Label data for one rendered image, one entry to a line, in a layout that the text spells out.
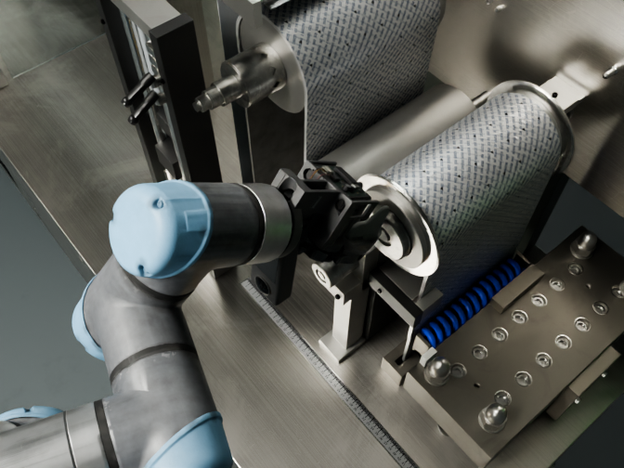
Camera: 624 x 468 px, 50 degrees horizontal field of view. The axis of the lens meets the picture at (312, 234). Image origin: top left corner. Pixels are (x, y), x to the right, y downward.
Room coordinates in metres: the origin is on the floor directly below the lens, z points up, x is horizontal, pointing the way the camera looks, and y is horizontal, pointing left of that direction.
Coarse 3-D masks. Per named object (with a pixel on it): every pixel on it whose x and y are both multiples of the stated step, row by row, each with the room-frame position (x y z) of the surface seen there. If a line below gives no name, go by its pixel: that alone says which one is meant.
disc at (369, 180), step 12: (360, 180) 0.52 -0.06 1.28; (372, 180) 0.50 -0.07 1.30; (384, 180) 0.49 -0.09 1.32; (396, 192) 0.47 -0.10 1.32; (408, 204) 0.45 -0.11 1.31; (420, 216) 0.44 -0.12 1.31; (432, 228) 0.43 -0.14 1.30; (432, 240) 0.42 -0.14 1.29; (432, 252) 0.42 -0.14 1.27; (396, 264) 0.45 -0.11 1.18; (432, 264) 0.41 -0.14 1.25
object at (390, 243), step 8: (376, 208) 0.47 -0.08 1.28; (392, 216) 0.46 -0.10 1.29; (384, 224) 0.45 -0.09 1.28; (392, 224) 0.45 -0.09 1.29; (400, 224) 0.45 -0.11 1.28; (384, 232) 0.45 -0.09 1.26; (392, 232) 0.44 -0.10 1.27; (400, 232) 0.44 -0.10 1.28; (408, 232) 0.44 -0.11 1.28; (384, 240) 0.45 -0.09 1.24; (392, 240) 0.44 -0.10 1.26; (400, 240) 0.43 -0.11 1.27; (408, 240) 0.43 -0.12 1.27; (384, 248) 0.45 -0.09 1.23; (392, 248) 0.44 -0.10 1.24; (400, 248) 0.43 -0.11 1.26; (408, 248) 0.43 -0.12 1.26; (392, 256) 0.44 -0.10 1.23; (400, 256) 0.43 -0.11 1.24
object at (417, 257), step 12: (528, 96) 0.64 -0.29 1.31; (552, 120) 0.60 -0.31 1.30; (372, 192) 0.49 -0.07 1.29; (384, 192) 0.48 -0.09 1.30; (384, 204) 0.47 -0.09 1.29; (396, 204) 0.46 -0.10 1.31; (408, 216) 0.44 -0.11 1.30; (408, 228) 0.44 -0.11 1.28; (420, 228) 0.43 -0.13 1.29; (420, 240) 0.42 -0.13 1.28; (420, 252) 0.42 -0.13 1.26; (408, 264) 0.43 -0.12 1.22; (420, 264) 0.42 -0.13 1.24
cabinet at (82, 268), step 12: (0, 156) 1.31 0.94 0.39; (12, 168) 1.18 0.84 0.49; (12, 180) 1.38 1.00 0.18; (24, 192) 1.24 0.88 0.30; (36, 204) 1.12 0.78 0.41; (48, 216) 1.01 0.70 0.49; (48, 228) 1.17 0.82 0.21; (60, 240) 1.05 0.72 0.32; (72, 252) 0.94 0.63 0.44; (84, 276) 0.97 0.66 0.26
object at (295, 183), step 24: (312, 168) 0.43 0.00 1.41; (336, 168) 0.44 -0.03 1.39; (288, 192) 0.39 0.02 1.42; (312, 192) 0.37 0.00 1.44; (336, 192) 0.39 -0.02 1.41; (360, 192) 0.42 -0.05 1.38; (312, 216) 0.38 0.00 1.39; (336, 216) 0.38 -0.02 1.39; (360, 216) 0.39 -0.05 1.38; (312, 240) 0.37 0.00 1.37; (336, 240) 0.38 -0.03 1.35
